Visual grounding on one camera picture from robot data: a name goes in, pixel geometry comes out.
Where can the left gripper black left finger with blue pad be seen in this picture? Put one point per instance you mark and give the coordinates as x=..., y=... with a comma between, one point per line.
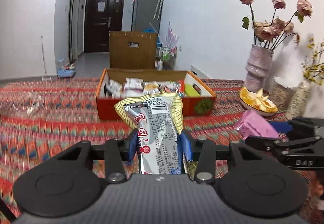
x=75, y=179

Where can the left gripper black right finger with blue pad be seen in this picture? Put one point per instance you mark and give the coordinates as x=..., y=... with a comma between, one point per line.
x=245, y=179

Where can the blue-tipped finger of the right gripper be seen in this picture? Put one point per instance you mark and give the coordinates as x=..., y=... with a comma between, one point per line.
x=281, y=127

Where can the pink snack packet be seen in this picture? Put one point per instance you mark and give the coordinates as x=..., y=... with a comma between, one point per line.
x=253, y=124

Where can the yellow silver snack bag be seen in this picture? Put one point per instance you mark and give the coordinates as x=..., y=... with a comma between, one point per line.
x=158, y=120

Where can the plate of orange peels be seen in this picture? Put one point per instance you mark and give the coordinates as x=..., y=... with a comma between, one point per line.
x=257, y=102

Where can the glass jar of seeds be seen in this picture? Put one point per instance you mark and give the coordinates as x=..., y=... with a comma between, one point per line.
x=282, y=92

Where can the speckled white vase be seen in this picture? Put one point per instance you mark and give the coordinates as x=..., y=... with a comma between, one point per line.
x=299, y=100

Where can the pink ceramic vase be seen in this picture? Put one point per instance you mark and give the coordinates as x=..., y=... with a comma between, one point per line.
x=258, y=68

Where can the patterned red tablecloth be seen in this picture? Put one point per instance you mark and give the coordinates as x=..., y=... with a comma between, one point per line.
x=41, y=118

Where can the dried pink roses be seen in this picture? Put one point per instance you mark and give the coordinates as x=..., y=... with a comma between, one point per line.
x=271, y=34

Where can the red cardboard snack box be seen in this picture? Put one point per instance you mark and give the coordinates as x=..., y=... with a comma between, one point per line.
x=117, y=84

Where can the grey refrigerator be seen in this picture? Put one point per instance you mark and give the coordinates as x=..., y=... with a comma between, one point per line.
x=146, y=15

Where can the dark brown door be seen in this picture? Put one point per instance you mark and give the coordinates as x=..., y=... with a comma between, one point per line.
x=101, y=17

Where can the wire basket with items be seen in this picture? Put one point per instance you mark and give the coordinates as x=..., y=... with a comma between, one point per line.
x=165, y=58

